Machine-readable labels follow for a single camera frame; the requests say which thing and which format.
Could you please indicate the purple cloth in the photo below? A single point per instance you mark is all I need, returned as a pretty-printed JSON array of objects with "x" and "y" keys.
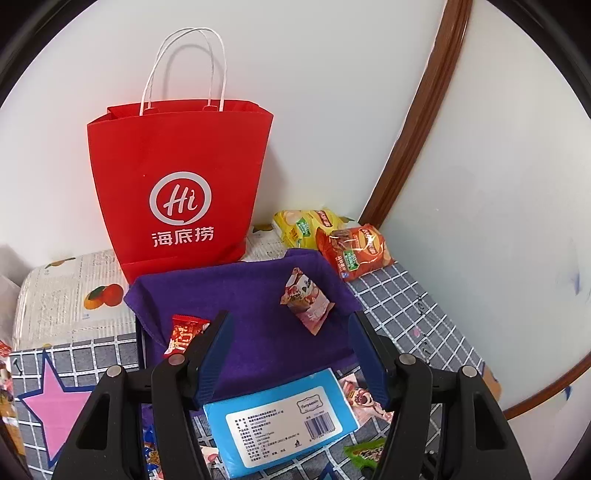
[{"x": 268, "y": 332}]

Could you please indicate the white red cartoon snack packet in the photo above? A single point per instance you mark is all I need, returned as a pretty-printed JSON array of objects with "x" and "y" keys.
[{"x": 362, "y": 398}]

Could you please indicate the pink white printed snack packet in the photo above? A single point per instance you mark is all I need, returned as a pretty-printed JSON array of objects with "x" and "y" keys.
[{"x": 307, "y": 300}]

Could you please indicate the brown wooden frame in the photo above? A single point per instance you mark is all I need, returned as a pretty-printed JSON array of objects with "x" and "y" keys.
[{"x": 415, "y": 115}]

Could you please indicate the red candy packet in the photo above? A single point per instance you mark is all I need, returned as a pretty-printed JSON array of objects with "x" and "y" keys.
[{"x": 184, "y": 334}]

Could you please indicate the green snack packet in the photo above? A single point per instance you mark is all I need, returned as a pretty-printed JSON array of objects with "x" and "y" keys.
[{"x": 364, "y": 454}]

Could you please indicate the colourful packet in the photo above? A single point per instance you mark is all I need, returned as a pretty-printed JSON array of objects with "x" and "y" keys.
[{"x": 5, "y": 378}]

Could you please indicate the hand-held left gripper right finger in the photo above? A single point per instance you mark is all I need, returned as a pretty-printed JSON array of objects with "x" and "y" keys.
[{"x": 369, "y": 364}]

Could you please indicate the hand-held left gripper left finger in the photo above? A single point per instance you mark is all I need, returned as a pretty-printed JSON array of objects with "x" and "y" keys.
[{"x": 214, "y": 364}]

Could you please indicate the blue tissue pack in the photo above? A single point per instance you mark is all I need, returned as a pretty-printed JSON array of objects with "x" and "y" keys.
[{"x": 277, "y": 429}]

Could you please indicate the yellow chips bag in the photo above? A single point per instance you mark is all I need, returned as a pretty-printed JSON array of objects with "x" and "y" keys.
[{"x": 300, "y": 226}]

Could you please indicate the fruit print pillow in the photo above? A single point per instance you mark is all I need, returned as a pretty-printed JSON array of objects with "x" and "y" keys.
[{"x": 60, "y": 295}]

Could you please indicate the orange chips bag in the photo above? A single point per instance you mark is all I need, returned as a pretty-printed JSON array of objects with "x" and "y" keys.
[{"x": 360, "y": 251}]

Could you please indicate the white plastic bag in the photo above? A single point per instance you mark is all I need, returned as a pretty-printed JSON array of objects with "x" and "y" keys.
[{"x": 7, "y": 300}]

